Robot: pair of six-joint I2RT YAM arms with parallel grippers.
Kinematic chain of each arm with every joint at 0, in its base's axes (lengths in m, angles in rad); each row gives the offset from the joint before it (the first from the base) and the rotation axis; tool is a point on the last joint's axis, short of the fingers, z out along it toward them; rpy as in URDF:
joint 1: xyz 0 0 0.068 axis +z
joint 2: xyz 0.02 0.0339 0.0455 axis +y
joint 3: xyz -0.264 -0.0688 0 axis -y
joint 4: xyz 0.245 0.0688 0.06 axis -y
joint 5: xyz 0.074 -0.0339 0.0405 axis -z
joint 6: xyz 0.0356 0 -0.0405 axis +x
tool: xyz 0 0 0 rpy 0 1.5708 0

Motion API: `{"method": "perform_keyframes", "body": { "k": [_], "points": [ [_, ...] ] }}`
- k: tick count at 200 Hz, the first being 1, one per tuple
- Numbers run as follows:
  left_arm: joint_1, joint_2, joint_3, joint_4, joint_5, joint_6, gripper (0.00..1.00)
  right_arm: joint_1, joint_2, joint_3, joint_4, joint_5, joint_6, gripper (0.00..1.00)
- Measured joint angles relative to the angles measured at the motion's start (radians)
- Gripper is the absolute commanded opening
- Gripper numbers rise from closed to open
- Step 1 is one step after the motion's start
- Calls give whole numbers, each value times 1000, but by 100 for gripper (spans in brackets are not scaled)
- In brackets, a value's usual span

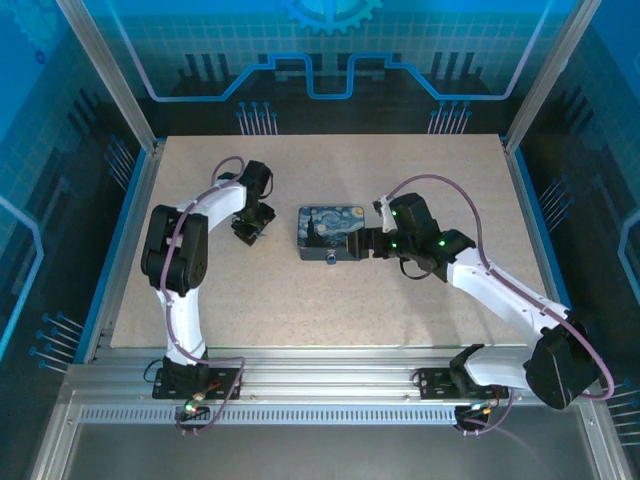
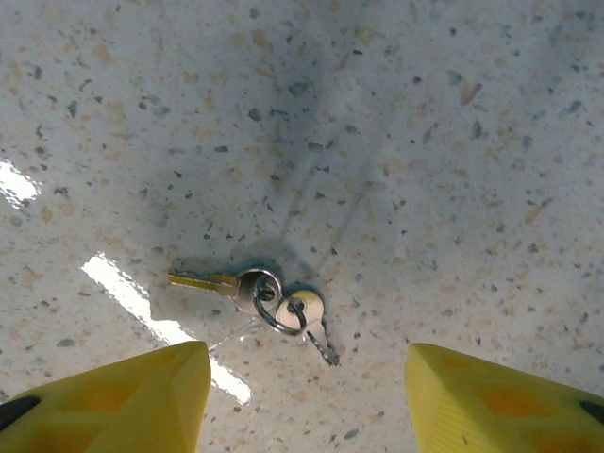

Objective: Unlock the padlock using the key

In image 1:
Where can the small key with blue head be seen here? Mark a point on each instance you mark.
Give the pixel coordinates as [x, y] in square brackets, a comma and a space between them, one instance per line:
[261, 233]

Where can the starry night painted tin box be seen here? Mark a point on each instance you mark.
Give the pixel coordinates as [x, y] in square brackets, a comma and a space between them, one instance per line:
[330, 227]

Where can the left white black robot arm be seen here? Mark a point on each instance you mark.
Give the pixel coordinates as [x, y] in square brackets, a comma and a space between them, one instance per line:
[182, 320]

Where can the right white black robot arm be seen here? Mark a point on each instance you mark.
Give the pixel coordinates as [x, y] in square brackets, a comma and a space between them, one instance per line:
[505, 295]

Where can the aluminium side rail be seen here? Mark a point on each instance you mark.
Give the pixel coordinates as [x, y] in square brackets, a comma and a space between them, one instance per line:
[141, 200]
[526, 200]

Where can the wide aluminium mounting rail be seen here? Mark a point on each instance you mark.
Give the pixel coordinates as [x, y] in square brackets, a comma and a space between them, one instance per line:
[325, 372]

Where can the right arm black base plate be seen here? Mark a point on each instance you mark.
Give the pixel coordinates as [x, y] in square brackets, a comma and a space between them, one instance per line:
[432, 385]

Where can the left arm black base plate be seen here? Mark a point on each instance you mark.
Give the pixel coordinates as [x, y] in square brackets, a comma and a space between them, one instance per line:
[225, 387]

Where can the aluminium frame post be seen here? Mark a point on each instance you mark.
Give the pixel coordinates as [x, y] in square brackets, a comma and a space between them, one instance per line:
[547, 75]
[114, 75]

